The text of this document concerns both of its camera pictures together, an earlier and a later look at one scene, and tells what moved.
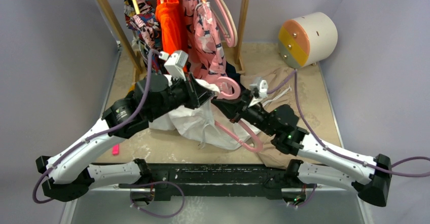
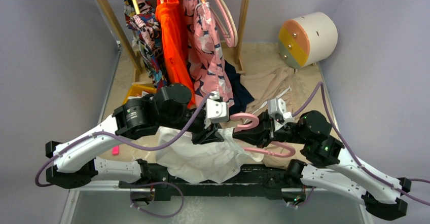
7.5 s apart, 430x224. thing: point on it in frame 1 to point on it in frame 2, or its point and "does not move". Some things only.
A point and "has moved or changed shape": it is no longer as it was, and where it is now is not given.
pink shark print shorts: [203, 44] does not move
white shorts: [198, 122] has moved or changed shape
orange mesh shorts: [168, 12] does not move
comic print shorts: [145, 27] does not move
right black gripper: [242, 105] to [265, 132]
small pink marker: [115, 149] does not move
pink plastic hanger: [231, 96] has moved or changed shape
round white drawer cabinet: [308, 40] does not move
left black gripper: [198, 94] to [205, 135]
